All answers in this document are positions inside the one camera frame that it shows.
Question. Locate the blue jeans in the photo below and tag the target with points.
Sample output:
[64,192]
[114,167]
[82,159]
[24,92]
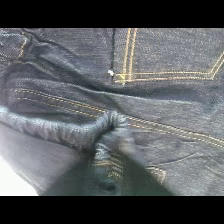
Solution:
[66,60]

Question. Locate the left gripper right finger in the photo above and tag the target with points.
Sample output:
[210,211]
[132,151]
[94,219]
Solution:
[140,180]

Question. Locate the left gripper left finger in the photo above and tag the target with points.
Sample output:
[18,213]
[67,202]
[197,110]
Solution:
[75,181]

